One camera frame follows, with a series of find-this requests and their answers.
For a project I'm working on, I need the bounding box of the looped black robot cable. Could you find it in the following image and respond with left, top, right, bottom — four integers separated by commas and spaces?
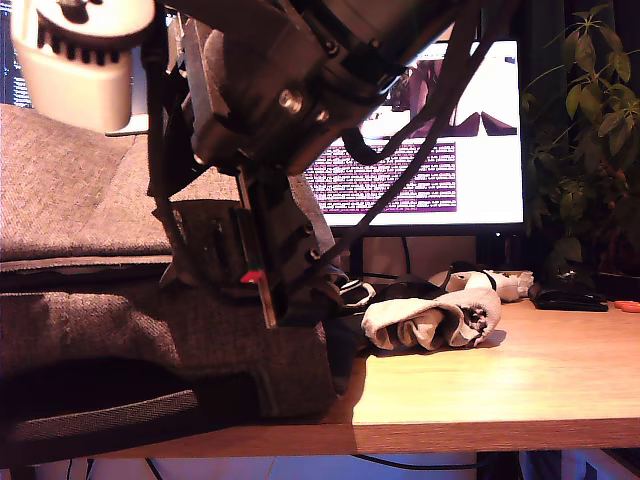
341, 0, 474, 165

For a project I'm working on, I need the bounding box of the long black robot cable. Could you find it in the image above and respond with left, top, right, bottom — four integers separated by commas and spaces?
309, 0, 516, 271

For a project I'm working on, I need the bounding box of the grey fabric backpack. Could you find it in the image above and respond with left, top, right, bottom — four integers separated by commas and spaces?
0, 103, 375, 469

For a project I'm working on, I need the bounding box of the pair of grey socks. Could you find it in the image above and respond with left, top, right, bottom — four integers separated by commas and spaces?
360, 288, 503, 351

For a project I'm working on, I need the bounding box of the black table leg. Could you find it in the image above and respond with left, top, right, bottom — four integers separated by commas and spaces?
477, 452, 524, 480

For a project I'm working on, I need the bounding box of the monitor showing camera feeds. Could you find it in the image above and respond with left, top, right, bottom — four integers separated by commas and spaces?
299, 39, 527, 279

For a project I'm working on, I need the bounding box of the black cable under table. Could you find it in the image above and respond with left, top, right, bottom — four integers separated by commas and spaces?
355, 453, 480, 471

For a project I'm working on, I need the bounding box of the green leafy potted plant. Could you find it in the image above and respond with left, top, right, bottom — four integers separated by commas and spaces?
519, 3, 640, 301

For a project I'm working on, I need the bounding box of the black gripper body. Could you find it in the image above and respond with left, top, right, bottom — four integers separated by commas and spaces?
182, 7, 401, 329

